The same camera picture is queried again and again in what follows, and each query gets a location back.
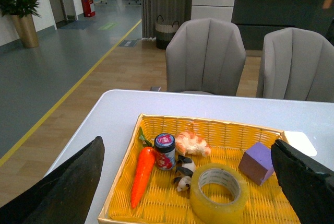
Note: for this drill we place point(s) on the yellow woven basket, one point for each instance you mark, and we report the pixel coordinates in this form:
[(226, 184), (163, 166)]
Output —
[(161, 203)]

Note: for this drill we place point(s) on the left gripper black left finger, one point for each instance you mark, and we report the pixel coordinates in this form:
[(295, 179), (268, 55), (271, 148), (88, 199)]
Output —
[(64, 195)]

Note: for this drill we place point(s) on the toy shrimp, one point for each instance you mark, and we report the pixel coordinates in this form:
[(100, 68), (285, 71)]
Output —
[(188, 142)]

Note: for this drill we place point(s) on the grey chair right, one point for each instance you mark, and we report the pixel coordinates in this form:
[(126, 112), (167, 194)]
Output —
[(296, 64)]

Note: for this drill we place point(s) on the orange toy carrot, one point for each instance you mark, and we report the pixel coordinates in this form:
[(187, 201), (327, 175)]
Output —
[(145, 163)]

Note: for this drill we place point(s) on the small jar with pink lid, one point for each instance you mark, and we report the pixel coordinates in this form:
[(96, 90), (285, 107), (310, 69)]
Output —
[(164, 145)]

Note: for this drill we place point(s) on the purple foam block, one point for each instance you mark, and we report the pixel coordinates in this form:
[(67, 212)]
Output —
[(256, 163)]

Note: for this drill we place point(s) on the red bin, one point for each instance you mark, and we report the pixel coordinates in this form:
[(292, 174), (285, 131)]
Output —
[(88, 8)]

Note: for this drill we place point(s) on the grey chair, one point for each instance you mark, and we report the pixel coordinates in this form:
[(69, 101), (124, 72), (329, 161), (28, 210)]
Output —
[(296, 64), (205, 56)]

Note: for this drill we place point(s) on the woven laundry basket with handles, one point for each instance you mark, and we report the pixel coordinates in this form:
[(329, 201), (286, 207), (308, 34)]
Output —
[(165, 31)]

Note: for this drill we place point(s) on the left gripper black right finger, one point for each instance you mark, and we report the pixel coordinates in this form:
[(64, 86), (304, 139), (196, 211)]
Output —
[(306, 183)]

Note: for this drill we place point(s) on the potted plant in gold pot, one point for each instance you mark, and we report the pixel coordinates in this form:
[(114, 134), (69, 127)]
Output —
[(21, 12)]

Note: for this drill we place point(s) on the clear yellow tape roll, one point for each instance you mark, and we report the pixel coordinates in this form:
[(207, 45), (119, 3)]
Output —
[(218, 194)]

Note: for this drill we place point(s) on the dark grey counter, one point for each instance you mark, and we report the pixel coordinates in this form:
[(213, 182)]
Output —
[(256, 18)]

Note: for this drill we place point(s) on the grey chair left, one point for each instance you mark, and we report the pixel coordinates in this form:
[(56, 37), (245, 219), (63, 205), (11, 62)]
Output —
[(205, 56)]

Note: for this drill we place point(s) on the panda figurine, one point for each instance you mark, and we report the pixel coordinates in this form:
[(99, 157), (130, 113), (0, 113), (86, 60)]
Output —
[(184, 171)]

